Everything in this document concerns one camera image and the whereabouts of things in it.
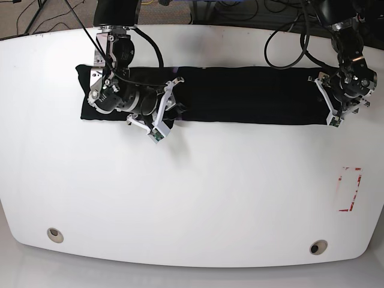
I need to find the right table grommet hole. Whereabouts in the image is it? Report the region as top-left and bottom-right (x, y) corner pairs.
(310, 239), (328, 256)

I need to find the red tape rectangle marking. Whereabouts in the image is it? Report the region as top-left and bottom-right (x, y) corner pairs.
(335, 167), (362, 212)

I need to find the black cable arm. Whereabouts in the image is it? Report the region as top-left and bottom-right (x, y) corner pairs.
(44, 0), (164, 91)
(263, 0), (340, 71)

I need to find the table grommet hole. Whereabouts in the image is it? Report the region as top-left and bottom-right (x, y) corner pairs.
(47, 228), (64, 244)
(310, 239), (328, 256)

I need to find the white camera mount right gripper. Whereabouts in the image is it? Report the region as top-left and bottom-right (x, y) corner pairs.
(127, 77), (185, 143)

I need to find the black t-shirt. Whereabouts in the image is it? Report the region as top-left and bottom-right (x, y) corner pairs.
(74, 64), (332, 126)

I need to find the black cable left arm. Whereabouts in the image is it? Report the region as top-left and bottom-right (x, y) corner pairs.
(263, 0), (340, 71)

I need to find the left table grommet hole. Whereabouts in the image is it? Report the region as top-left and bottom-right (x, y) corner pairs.
(47, 228), (64, 244)

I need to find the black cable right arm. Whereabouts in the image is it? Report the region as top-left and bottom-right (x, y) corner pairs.
(44, 0), (164, 91)

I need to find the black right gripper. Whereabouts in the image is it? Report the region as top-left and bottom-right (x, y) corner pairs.
(131, 89), (187, 120)

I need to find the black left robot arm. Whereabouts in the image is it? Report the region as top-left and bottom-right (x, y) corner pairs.
(311, 1), (377, 119)

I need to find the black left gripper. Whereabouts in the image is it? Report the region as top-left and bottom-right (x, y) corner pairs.
(326, 77), (359, 116)

